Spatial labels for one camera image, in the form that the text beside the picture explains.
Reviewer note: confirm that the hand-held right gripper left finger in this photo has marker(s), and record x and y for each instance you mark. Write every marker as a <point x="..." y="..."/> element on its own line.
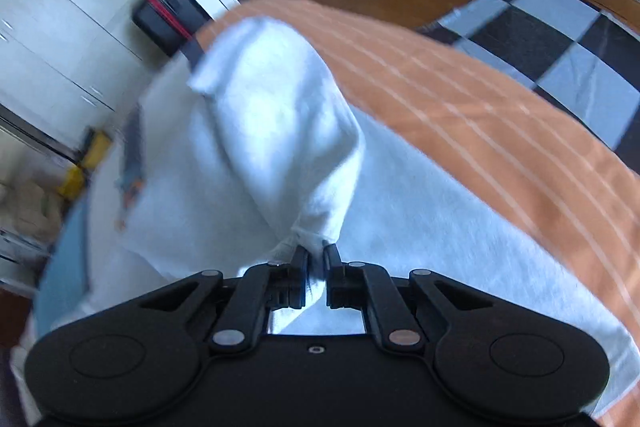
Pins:
<point x="301" y="269"/>

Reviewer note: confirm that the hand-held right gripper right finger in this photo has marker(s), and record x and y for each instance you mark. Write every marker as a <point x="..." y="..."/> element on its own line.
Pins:
<point x="331" y="269"/>

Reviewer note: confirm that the white towel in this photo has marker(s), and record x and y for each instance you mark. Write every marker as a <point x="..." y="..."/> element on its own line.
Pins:
<point x="270" y="132"/>

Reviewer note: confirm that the striped bed sheet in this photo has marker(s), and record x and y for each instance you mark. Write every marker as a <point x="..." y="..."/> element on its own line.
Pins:
<point x="450" y="107"/>

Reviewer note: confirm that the yellow trash bin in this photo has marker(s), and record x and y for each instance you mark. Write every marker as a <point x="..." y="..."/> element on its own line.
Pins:
<point x="97" y="149"/>

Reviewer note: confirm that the brown paper bag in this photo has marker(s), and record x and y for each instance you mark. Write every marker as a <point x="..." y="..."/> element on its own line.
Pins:
<point x="27" y="207"/>

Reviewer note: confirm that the black suitcase with red stripe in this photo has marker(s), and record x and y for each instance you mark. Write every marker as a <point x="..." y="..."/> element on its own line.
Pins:
<point x="165" y="17"/>

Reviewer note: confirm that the black and white checkered mat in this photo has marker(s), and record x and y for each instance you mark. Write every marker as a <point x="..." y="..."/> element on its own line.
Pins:
<point x="555" y="37"/>

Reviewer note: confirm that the white wardrobe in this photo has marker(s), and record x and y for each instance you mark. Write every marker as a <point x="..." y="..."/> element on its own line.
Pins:
<point x="55" y="47"/>

